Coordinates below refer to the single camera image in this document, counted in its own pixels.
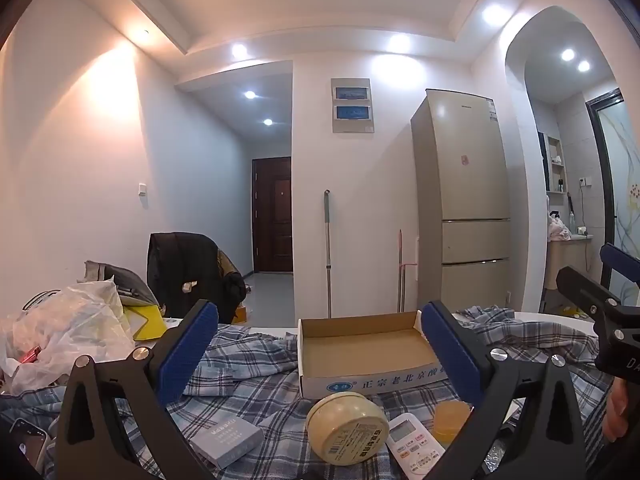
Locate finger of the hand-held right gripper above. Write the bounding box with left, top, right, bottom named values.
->
left=556, top=266, right=623, bottom=333
left=600, top=243, right=640, bottom=307

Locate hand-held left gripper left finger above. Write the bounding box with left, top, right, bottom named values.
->
left=54, top=300, right=220, bottom=480

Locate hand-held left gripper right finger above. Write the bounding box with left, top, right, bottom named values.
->
left=420, top=301, right=601, bottom=480

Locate orange soap bar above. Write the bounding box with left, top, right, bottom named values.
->
left=432, top=400, right=472, bottom=443

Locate shallow cardboard box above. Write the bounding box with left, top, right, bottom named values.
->
left=296, top=310, right=453, bottom=402

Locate white remote control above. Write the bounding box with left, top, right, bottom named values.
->
left=387, top=412, right=446, bottom=478

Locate round cream tin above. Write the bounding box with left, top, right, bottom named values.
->
left=305, top=391, right=388, bottom=463

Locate person's right hand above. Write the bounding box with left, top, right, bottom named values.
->
left=602, top=377, right=640, bottom=443

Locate beige sink cabinet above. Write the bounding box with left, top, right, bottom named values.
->
left=545, top=235, right=593, bottom=291

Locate yellow bag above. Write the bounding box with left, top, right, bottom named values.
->
left=122, top=305, right=168, bottom=342

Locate pink cloth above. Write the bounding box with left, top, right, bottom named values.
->
left=547, top=215, right=571, bottom=242

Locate blue plaid shirt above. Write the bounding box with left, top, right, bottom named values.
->
left=0, top=305, right=616, bottom=480

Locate black jacket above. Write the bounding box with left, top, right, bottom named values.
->
left=146, top=232, right=248, bottom=325

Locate grey cloth bag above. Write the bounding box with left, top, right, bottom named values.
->
left=77, top=260, right=161, bottom=308

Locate small grey box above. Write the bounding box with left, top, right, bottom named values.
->
left=189, top=415, right=265, bottom=470

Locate frosted glass door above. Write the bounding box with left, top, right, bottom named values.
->
left=586, top=89, right=640, bottom=306

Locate crumpled clear plastic bag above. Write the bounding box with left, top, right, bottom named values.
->
left=0, top=280, right=136, bottom=396

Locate dark brown door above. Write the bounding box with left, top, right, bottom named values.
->
left=251, top=156, right=293, bottom=274

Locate beige refrigerator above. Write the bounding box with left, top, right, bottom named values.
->
left=410, top=89, right=511, bottom=313

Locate smartphone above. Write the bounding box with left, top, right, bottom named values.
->
left=10, top=417, right=51, bottom=471

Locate wall niche shelf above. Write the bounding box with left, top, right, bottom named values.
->
left=546, top=135, right=566, bottom=193

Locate green-handled mop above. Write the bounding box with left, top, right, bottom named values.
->
left=322, top=189, right=334, bottom=318

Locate wall electrical panel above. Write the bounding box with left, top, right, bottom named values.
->
left=331, top=78, right=375, bottom=134

